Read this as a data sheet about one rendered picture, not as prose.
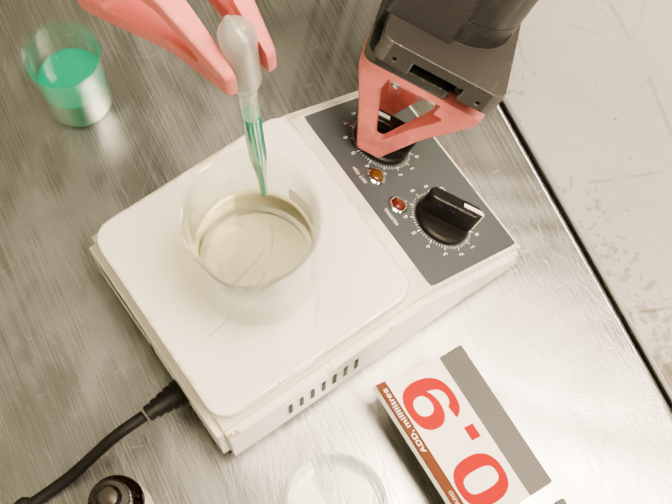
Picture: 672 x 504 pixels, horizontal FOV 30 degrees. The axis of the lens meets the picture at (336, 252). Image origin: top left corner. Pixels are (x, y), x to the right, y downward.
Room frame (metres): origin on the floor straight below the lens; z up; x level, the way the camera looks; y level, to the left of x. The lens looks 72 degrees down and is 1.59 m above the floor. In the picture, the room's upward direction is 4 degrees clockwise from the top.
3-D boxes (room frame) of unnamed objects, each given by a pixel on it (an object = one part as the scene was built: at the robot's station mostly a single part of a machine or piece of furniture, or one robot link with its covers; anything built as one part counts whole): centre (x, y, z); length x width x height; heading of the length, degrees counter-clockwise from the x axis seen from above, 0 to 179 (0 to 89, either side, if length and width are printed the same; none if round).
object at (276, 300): (0.18, 0.04, 1.03); 0.07 x 0.06 x 0.08; 178
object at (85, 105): (0.31, 0.16, 0.93); 0.04 x 0.04 x 0.06
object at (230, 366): (0.19, 0.04, 0.98); 0.12 x 0.12 x 0.01; 38
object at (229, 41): (0.18, 0.04, 1.22); 0.01 x 0.01 x 0.04; 38
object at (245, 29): (0.18, 0.03, 1.22); 0.01 x 0.01 x 0.04; 38
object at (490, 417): (0.12, -0.07, 0.92); 0.09 x 0.06 x 0.04; 35
